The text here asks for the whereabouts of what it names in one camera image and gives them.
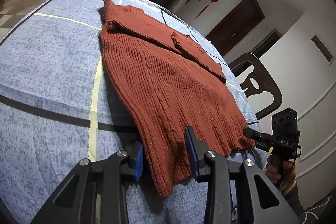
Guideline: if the rust red knit sweater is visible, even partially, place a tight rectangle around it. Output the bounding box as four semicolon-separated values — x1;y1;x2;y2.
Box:
100;0;255;196

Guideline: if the right hand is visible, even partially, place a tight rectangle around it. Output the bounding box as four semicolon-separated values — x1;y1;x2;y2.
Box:
265;155;297;196

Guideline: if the dark wooden chair right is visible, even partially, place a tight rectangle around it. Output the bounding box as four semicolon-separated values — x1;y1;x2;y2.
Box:
228;52;282;120

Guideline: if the blue checked table cloth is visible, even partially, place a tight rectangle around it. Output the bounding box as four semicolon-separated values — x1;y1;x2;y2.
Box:
1;0;260;223

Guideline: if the dark brown door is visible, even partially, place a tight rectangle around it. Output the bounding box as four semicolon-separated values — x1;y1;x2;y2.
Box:
206;0;265;56

